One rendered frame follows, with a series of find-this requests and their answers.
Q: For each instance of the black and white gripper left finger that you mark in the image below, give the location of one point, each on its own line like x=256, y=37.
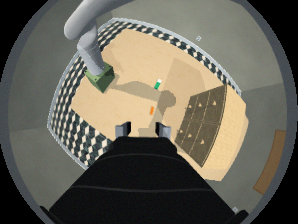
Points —
x=123, y=129

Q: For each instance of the small wooden chest of drawers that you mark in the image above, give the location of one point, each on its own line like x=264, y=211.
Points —
x=228, y=133

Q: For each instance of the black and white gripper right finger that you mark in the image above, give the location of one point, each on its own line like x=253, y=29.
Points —
x=162, y=130

